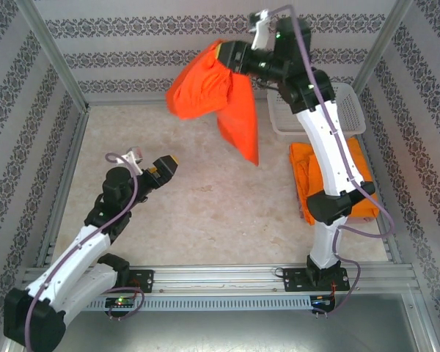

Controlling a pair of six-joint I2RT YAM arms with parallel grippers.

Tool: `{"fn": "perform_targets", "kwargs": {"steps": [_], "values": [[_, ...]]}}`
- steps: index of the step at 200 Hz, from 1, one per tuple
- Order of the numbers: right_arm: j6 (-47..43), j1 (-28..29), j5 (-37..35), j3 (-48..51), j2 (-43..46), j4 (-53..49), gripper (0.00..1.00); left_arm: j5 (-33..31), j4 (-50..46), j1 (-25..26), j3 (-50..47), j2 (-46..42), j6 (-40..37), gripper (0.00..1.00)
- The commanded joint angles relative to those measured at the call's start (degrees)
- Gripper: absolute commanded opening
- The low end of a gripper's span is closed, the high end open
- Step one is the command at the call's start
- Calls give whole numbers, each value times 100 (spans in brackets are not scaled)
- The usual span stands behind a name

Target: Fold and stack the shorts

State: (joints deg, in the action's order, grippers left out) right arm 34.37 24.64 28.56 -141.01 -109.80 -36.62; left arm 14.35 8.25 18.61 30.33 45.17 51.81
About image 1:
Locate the red-orange shorts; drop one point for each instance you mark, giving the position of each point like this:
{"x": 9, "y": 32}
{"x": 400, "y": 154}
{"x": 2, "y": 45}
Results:
{"x": 205, "y": 88}

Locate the yellow-orange shorts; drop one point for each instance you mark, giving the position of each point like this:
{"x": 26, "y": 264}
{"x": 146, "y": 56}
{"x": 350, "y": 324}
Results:
{"x": 300, "y": 172}

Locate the pink shorts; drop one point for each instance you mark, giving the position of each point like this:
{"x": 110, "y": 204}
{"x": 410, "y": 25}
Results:
{"x": 301, "y": 207}

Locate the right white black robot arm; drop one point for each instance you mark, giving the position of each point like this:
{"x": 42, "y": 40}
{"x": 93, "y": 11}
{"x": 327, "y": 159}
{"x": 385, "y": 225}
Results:
{"x": 326, "y": 146}

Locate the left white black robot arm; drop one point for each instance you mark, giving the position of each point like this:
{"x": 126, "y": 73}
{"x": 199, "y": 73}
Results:
{"x": 69, "y": 264}

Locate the white plastic basket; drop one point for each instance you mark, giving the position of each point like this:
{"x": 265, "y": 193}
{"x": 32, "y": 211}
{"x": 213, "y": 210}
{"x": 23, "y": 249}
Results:
{"x": 352, "y": 110}

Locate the left small circuit board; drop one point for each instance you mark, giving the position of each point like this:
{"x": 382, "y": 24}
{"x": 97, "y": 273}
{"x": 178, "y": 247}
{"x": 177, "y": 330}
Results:
{"x": 119, "y": 301}

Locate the small circuit board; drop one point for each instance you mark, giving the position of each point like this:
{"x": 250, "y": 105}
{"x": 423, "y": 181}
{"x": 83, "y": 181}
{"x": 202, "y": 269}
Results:
{"x": 322, "y": 300}
{"x": 119, "y": 301}

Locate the grey metal sheet panel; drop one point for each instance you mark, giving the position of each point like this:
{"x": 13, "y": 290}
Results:
{"x": 220, "y": 330}

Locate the right small circuit board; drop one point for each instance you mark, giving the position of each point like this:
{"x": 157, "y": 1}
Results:
{"x": 322, "y": 300}

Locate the left aluminium side rail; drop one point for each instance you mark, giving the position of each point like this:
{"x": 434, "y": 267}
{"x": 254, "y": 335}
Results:
{"x": 64, "y": 183}

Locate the aluminium side rail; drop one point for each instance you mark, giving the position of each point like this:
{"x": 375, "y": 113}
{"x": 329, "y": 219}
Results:
{"x": 64, "y": 183}
{"x": 394, "y": 253}

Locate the aluminium back rail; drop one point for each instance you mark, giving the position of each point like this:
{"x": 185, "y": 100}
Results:
{"x": 132, "y": 99}

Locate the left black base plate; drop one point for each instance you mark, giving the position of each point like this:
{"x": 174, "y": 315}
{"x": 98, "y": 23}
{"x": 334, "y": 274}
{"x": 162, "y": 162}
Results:
{"x": 143, "y": 280}

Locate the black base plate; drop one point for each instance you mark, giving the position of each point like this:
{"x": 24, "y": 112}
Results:
{"x": 293, "y": 282}
{"x": 143, "y": 280}

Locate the right aluminium frame post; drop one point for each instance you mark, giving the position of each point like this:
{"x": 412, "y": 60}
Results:
{"x": 386, "y": 36}

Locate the aluminium frame post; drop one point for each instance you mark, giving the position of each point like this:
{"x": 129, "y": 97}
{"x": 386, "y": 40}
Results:
{"x": 386, "y": 36}
{"x": 54, "y": 55}

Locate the aluminium mounting rail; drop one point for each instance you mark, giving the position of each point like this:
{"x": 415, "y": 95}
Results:
{"x": 220, "y": 278}

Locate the left aluminium frame post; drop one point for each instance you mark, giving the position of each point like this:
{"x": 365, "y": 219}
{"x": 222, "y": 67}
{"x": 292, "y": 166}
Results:
{"x": 54, "y": 55}

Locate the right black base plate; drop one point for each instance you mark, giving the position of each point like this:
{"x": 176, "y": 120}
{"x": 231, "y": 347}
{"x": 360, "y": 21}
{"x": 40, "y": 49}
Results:
{"x": 293, "y": 282}

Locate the right aluminium side rail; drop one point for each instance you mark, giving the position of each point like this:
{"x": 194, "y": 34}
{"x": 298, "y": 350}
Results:
{"x": 394, "y": 253}

